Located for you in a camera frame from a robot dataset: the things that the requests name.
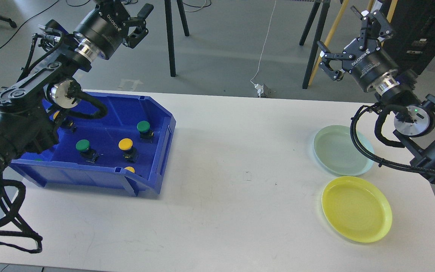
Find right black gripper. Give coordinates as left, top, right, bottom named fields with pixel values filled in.
left=317, top=6, right=400, bottom=93

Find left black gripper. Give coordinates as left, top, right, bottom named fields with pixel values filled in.
left=74, top=0, right=154, bottom=60

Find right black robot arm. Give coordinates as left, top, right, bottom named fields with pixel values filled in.
left=317, top=6, right=435, bottom=184

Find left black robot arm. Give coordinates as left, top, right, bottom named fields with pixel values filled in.
left=0, top=0, right=154, bottom=253

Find pale green plate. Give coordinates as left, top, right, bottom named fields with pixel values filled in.
left=313, top=125, right=373, bottom=176

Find yellow button front edge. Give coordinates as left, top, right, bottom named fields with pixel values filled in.
left=124, top=166, right=135, bottom=173

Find yellow plate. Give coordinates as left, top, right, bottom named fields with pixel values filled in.
left=321, top=176, right=393, bottom=243

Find black tripod left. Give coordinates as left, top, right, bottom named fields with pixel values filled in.
left=164, top=0, right=190, bottom=77

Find black tripod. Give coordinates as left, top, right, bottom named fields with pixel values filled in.
left=299, top=0, right=330, bottom=89
left=164, top=0, right=190, bottom=77

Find wooden easel legs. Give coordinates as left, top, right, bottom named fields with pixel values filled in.
left=308, top=0, right=398, bottom=87

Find black tripod right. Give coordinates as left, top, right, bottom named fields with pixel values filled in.
left=299, top=0, right=330, bottom=89

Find black cabinet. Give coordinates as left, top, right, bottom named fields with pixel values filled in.
left=383, top=0, right=435, bottom=76

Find white power adapter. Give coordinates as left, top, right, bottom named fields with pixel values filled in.
left=254, top=84, right=272, bottom=98

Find blue plastic bin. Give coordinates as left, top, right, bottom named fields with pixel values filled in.
left=10, top=93, right=176, bottom=196

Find white cable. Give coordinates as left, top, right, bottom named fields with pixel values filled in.
left=250, top=0, right=277, bottom=86

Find black floor cable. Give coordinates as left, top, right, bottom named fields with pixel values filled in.
left=0, top=0, right=60, bottom=68

